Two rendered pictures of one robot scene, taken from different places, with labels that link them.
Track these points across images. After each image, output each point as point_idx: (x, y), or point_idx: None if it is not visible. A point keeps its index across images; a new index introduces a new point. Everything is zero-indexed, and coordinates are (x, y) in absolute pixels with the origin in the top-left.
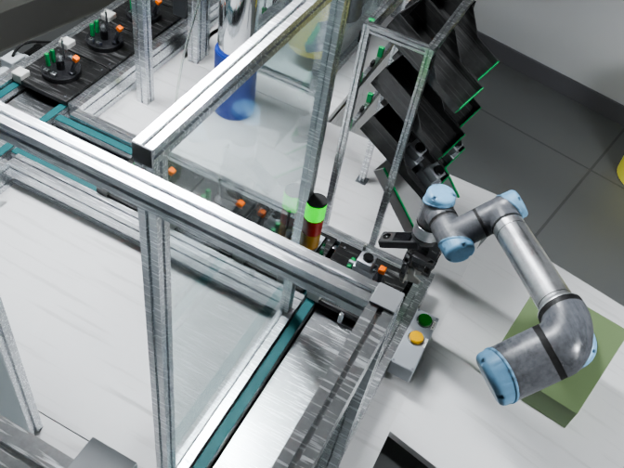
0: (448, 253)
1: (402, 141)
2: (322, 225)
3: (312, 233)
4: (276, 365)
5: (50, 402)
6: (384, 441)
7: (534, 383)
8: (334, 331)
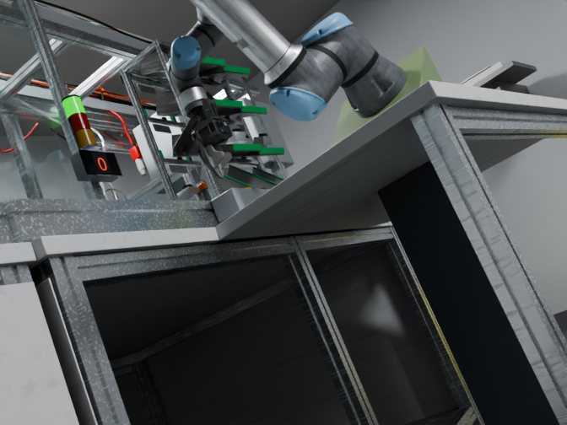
0: (173, 49)
1: (186, 118)
2: (86, 120)
3: (77, 125)
4: None
5: None
6: (204, 228)
7: None
8: None
